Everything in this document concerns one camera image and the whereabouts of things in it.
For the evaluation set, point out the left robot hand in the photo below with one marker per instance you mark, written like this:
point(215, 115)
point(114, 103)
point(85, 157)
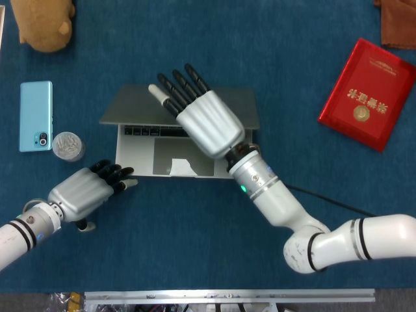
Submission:
point(81, 191)

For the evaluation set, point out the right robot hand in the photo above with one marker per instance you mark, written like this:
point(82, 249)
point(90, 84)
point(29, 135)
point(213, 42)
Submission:
point(211, 123)

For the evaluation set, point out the silver laptop with apple logo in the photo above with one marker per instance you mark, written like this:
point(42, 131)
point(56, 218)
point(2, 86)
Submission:
point(136, 156)

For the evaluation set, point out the clear round plastic jar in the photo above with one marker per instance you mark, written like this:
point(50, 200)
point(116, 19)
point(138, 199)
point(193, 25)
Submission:
point(70, 148)

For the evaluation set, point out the light blue smartphone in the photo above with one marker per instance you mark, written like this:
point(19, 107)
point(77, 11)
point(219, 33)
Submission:
point(35, 110)

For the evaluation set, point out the clear bag with yellow content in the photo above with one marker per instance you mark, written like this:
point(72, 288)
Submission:
point(65, 302)

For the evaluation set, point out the teal table cover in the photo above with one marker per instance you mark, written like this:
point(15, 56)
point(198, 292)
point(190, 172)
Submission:
point(195, 243)

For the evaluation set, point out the red certificate folder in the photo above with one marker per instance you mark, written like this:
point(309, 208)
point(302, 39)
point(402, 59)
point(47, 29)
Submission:
point(367, 97)

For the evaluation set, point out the brown plush toy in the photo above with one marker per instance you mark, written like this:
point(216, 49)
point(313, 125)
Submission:
point(42, 26)

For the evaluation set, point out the brown cloth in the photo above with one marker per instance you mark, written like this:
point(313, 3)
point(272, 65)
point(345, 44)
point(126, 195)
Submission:
point(399, 26)

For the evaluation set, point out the aluminium rail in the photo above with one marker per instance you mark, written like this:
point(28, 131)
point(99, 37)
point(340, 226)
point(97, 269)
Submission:
point(227, 295)

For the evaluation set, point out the white board with metal frame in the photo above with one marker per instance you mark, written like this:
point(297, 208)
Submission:
point(1, 29)

